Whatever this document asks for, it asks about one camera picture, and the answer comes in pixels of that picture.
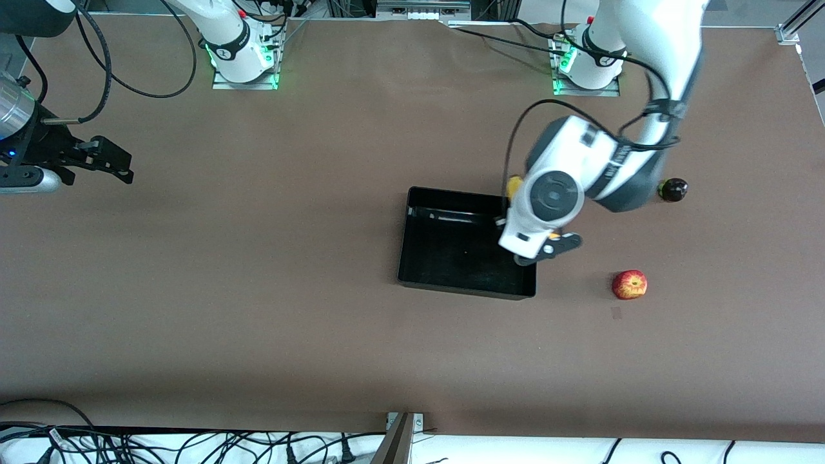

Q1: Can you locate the dark grey post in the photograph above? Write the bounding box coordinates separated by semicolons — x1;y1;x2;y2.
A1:
371;412;416;464

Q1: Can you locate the red round fruit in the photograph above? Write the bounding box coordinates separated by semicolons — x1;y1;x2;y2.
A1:
612;269;648;301

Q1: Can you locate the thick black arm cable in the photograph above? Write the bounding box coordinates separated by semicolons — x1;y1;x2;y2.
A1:
110;0;198;100
44;5;113;124
14;53;50;107

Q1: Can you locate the silver aluminium frame rail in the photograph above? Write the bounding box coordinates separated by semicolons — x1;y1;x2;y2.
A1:
376;0;472;20

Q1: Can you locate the dark purple mangosteen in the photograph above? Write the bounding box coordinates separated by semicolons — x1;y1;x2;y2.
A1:
656;177;689;203

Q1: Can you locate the yellow banana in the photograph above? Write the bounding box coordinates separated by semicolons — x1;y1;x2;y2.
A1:
506;175;561;243

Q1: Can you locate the black plastic tray box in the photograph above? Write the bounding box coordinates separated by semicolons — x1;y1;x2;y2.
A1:
397;186;538;301

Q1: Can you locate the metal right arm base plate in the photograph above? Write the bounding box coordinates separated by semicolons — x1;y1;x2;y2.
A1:
213;70;279;90

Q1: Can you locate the brown table cover mat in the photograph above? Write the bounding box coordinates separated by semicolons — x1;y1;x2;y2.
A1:
0;13;825;445

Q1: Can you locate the black arched cable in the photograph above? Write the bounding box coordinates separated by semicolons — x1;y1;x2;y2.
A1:
0;398;96;431

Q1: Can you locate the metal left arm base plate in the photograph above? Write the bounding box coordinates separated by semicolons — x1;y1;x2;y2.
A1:
550;35;621;97

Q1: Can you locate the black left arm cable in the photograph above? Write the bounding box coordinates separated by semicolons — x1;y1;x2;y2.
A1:
501;0;684;217

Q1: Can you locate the aluminium corner profile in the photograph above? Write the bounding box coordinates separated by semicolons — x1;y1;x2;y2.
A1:
775;0;825;46

